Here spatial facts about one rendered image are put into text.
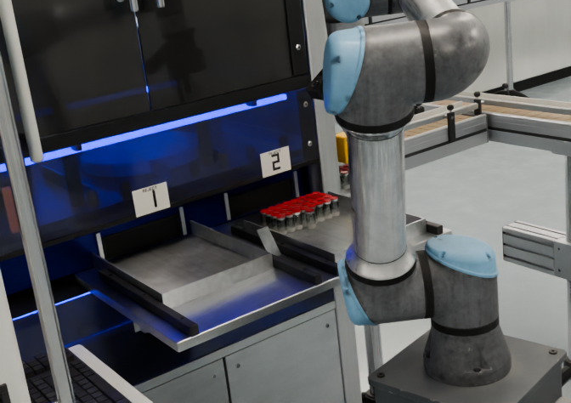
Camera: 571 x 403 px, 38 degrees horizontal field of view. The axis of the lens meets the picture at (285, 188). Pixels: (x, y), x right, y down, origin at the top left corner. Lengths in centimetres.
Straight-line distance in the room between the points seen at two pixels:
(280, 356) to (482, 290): 89
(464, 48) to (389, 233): 32
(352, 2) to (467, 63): 40
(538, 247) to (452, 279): 137
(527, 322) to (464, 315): 200
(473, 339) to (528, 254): 136
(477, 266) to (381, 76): 41
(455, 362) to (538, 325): 196
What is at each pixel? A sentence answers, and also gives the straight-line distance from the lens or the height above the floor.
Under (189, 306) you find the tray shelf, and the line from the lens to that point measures 166.
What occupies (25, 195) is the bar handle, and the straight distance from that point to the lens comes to 119.
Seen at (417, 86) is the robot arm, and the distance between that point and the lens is 116.
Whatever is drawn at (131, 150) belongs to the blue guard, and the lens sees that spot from 184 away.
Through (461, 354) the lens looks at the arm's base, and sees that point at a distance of 146.
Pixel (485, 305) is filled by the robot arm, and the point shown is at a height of 92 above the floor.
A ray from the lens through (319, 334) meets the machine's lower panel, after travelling 226.
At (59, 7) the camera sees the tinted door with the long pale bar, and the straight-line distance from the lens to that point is 177.
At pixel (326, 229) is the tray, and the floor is 88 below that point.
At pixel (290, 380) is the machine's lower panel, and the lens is 225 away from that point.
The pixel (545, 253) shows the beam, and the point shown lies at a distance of 276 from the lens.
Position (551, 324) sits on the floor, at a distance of 342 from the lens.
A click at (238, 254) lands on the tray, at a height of 88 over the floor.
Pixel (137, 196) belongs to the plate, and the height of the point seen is 104.
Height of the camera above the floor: 155
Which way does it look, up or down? 17 degrees down
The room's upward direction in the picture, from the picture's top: 7 degrees counter-clockwise
